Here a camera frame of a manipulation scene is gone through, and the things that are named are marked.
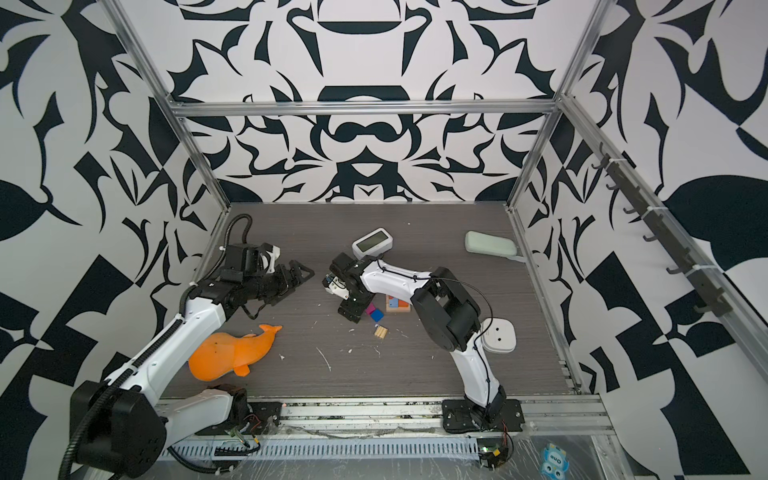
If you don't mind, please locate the small natural wood cube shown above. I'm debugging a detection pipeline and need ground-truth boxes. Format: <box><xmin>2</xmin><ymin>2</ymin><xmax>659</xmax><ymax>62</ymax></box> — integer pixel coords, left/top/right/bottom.
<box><xmin>374</xmin><ymin>325</ymin><xmax>388</xmax><ymax>339</ymax></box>

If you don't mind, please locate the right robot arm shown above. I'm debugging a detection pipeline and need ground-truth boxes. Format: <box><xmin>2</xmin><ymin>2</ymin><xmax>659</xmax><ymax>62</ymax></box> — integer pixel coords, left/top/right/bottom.
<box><xmin>322</xmin><ymin>253</ymin><xmax>506</xmax><ymax>428</ymax></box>

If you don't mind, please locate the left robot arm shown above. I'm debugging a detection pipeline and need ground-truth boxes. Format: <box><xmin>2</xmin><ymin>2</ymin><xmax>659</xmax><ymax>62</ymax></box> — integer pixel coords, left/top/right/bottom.
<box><xmin>58</xmin><ymin>260</ymin><xmax>315</xmax><ymax>479</ymax></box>

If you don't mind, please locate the blue cube block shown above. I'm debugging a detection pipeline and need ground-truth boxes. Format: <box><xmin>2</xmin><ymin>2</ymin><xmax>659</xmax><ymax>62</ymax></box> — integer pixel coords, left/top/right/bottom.
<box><xmin>369</xmin><ymin>308</ymin><xmax>384</xmax><ymax>322</ymax></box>

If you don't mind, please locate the white digital clock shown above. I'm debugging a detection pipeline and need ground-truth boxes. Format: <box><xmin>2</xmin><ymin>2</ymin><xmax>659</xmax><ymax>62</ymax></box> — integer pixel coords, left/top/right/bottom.
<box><xmin>352</xmin><ymin>228</ymin><xmax>394</xmax><ymax>260</ymax></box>

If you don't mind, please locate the orange toy whale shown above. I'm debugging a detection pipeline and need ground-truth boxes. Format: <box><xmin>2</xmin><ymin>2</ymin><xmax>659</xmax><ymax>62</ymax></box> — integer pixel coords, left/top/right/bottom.
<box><xmin>188</xmin><ymin>324</ymin><xmax>282</xmax><ymax>381</ymax></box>

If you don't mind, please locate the pale green case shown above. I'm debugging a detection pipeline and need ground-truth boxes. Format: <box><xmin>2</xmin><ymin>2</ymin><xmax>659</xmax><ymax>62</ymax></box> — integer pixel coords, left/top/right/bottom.
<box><xmin>464</xmin><ymin>231</ymin><xmax>525</xmax><ymax>263</ymax></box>

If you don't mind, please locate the white oval plastic device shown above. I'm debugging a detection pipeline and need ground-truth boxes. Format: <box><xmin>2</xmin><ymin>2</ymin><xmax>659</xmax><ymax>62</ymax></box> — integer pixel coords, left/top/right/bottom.
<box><xmin>481</xmin><ymin>318</ymin><xmax>517</xmax><ymax>354</ymax></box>

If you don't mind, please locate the blue robot sticker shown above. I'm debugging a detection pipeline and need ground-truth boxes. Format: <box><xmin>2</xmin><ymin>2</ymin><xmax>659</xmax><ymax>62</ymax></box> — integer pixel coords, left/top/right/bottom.
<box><xmin>539</xmin><ymin>443</ymin><xmax>569</xmax><ymax>480</ymax></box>

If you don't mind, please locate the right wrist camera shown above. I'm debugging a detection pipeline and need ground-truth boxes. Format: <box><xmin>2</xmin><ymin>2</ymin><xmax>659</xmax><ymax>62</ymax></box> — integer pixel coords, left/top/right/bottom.
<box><xmin>322</xmin><ymin>274</ymin><xmax>349</xmax><ymax>300</ymax></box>

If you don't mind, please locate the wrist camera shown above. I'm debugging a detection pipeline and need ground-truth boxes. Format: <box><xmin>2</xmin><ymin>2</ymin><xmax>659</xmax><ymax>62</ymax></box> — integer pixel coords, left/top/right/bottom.
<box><xmin>258</xmin><ymin>243</ymin><xmax>281</xmax><ymax>274</ymax></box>
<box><xmin>322</xmin><ymin>274</ymin><xmax>349</xmax><ymax>300</ymax></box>

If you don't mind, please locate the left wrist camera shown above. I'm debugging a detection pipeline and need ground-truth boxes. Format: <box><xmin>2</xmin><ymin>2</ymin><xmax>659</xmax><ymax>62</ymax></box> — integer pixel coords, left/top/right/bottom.
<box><xmin>258</xmin><ymin>243</ymin><xmax>281</xmax><ymax>274</ymax></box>

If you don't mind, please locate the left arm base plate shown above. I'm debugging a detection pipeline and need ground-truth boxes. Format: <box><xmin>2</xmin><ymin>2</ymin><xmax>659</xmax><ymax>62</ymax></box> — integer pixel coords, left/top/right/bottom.
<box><xmin>196</xmin><ymin>401</ymin><xmax>283</xmax><ymax>436</ymax></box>

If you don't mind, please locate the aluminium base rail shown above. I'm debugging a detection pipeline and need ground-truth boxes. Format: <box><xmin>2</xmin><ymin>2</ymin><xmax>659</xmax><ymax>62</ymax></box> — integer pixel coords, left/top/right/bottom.
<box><xmin>107</xmin><ymin>394</ymin><xmax>616</xmax><ymax>439</ymax></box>

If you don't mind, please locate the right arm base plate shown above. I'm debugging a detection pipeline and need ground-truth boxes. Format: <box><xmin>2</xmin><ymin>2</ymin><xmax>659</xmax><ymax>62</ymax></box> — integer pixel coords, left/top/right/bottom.
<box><xmin>441</xmin><ymin>399</ymin><xmax>525</xmax><ymax>434</ymax></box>

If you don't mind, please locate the white slotted cable duct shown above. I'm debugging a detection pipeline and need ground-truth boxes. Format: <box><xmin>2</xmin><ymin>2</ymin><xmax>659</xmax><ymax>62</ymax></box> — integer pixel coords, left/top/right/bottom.
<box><xmin>175</xmin><ymin>437</ymin><xmax>480</xmax><ymax>462</ymax></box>

